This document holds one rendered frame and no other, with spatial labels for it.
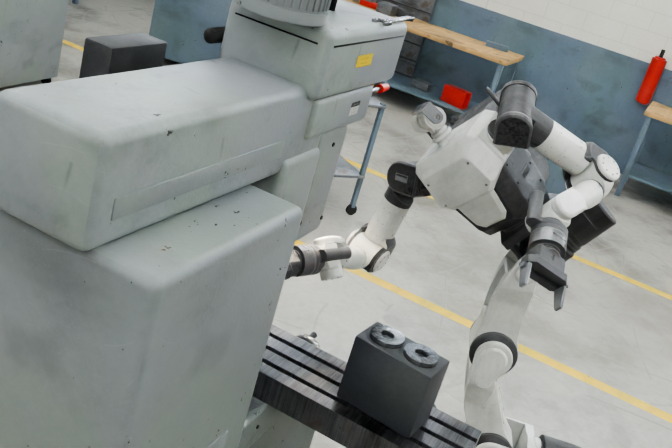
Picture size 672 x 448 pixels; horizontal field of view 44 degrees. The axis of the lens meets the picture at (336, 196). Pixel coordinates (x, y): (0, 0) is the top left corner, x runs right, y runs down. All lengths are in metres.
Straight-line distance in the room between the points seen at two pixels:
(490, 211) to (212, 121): 1.07
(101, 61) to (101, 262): 0.65
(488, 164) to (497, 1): 7.43
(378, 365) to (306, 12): 0.90
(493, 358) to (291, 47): 1.18
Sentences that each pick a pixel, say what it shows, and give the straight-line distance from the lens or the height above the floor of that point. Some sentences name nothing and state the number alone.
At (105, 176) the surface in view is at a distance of 1.29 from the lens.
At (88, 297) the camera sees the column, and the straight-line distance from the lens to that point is 1.40.
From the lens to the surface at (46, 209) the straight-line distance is 1.36.
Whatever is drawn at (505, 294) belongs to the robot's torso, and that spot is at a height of 1.22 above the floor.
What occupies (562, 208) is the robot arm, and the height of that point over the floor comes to 1.60.
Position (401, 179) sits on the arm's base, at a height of 1.42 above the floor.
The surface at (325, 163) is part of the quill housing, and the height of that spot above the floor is 1.53.
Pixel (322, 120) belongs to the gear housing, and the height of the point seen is 1.67.
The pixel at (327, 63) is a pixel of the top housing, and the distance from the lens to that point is 1.78.
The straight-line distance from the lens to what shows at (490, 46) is 9.20.
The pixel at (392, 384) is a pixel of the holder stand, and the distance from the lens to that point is 2.12.
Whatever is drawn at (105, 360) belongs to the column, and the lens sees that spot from 1.42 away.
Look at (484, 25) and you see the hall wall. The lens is 9.67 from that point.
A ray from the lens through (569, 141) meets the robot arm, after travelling 2.28.
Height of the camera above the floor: 2.20
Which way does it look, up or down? 21 degrees down
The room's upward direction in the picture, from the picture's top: 16 degrees clockwise
